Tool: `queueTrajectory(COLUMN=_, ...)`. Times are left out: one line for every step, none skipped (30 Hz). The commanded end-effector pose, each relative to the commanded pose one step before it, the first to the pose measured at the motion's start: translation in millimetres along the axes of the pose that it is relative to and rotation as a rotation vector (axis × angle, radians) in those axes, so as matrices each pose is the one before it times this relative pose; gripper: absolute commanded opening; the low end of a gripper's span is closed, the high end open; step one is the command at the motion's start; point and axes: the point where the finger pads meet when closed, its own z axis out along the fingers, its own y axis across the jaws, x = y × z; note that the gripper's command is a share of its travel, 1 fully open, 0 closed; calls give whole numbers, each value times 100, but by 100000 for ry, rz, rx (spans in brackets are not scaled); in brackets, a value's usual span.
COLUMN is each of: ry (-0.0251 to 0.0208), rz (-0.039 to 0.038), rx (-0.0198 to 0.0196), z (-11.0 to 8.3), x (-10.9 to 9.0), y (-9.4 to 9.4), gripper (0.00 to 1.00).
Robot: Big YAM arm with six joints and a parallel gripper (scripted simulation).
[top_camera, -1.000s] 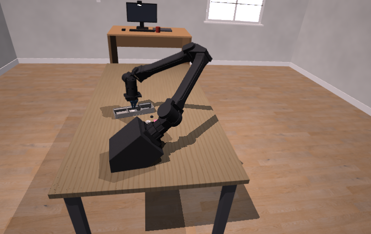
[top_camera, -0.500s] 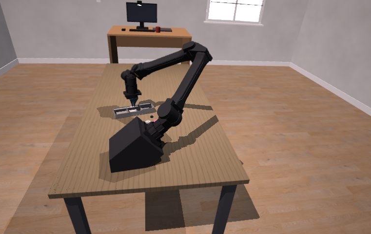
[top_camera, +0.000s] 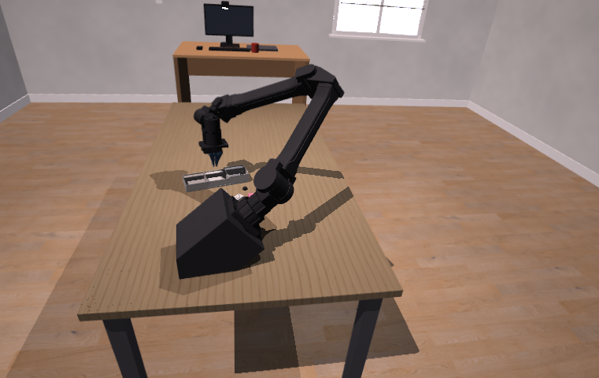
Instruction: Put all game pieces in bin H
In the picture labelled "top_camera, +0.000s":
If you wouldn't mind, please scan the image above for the dark grey rack of three bins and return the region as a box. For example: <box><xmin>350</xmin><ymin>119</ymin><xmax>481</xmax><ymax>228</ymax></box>
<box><xmin>182</xmin><ymin>165</ymin><xmax>249</xmax><ymax>192</ymax></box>

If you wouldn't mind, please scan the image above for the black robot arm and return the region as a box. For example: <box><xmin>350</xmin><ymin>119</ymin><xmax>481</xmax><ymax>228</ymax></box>
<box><xmin>194</xmin><ymin>64</ymin><xmax>345</xmax><ymax>237</ymax></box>

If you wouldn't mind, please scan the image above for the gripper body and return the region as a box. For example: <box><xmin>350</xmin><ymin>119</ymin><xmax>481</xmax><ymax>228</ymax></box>
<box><xmin>198</xmin><ymin>130</ymin><xmax>228</xmax><ymax>154</ymax></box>

